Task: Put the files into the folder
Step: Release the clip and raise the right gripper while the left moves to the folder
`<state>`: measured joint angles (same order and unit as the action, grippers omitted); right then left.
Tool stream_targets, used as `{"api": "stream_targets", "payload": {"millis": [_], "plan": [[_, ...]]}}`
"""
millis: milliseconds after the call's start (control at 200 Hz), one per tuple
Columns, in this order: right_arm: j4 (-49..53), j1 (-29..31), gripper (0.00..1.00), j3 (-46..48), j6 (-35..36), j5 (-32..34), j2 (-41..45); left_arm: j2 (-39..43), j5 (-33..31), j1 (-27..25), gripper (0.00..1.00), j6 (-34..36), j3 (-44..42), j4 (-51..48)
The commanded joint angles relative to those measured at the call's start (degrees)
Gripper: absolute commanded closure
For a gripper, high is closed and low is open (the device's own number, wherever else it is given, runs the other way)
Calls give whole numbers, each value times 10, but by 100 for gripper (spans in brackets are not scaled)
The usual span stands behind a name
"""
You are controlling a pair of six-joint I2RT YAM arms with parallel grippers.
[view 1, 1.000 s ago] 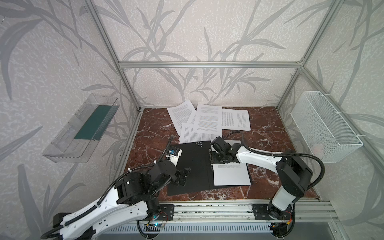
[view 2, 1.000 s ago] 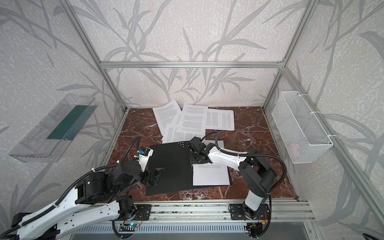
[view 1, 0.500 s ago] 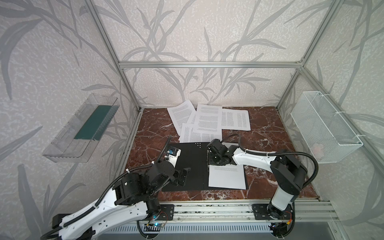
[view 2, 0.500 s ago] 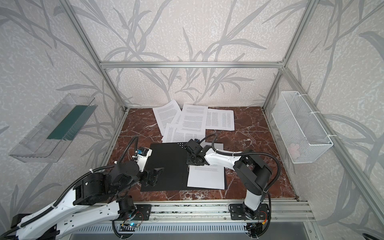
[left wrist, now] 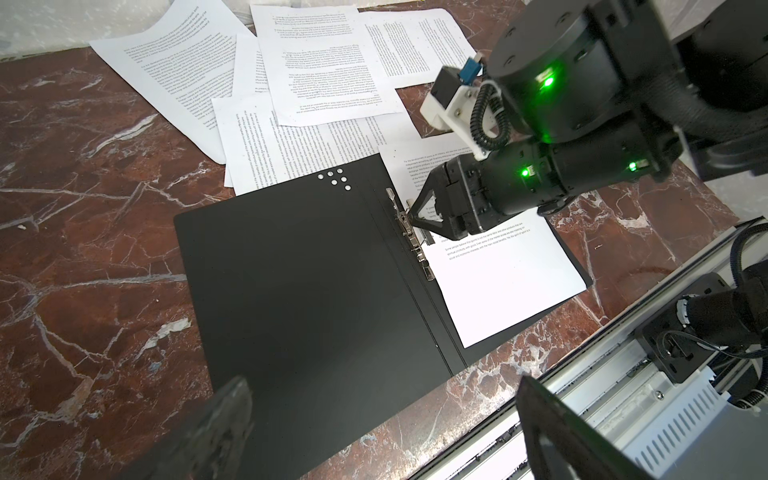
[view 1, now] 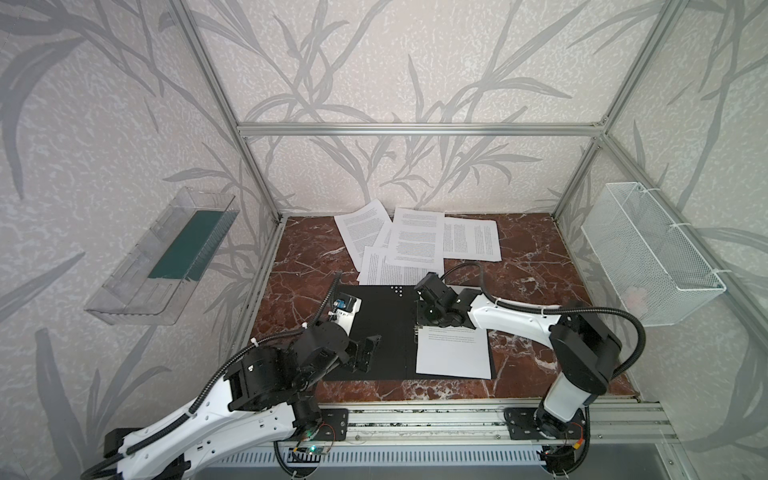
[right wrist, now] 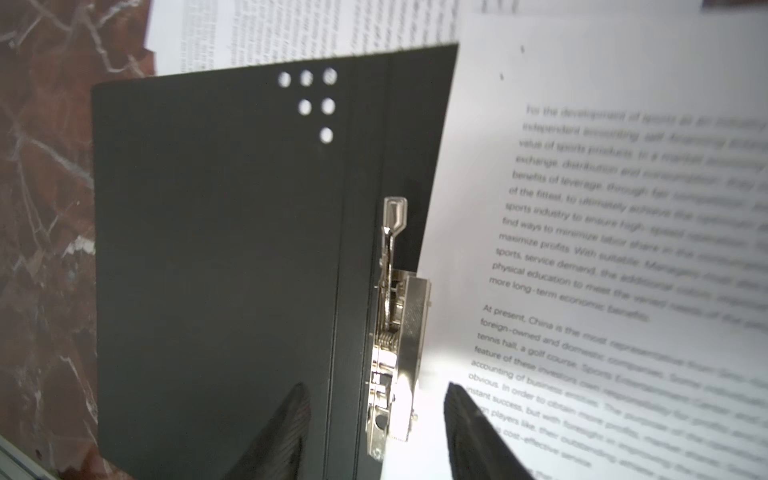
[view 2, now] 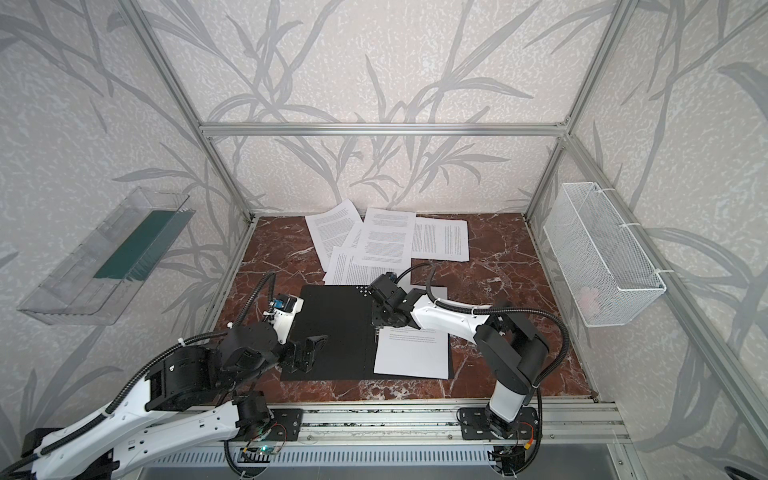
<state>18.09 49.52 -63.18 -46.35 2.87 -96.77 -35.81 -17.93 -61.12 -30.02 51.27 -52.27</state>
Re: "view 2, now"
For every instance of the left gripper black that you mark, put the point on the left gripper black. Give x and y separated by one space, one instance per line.
298 355

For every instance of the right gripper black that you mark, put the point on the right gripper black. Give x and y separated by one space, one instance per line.
384 303

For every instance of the printed paper sheet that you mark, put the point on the printed paper sheet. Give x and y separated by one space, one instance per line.
412 352

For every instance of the folder white cover black inside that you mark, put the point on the folder white cover black inside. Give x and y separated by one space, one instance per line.
343 313

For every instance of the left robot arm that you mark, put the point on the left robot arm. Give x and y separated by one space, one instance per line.
183 397

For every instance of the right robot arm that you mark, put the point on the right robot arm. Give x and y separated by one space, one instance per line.
510 344

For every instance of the printed sheet front centre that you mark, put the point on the printed sheet front centre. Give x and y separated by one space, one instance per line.
346 269

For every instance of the printed sheet top centre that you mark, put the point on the printed sheet top centre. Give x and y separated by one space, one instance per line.
386 239

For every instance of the printed sheet right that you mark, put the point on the printed sheet right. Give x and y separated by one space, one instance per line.
438 239

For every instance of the printed sheet back left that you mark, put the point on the printed sheet back left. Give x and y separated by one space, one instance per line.
331 229

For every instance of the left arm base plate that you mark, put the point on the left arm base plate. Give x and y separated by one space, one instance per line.
285 427

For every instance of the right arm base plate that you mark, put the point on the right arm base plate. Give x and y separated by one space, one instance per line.
474 424

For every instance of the aluminium frame horizontal bar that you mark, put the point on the aluminium frame horizontal bar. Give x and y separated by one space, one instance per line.
382 129

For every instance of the clear plastic wall tray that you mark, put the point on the clear plastic wall tray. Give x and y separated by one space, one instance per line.
95 283

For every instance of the white wire mesh basket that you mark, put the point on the white wire mesh basket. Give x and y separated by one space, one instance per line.
608 274

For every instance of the aluminium front rail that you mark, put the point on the aluminium front rail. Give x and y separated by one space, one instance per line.
565 420

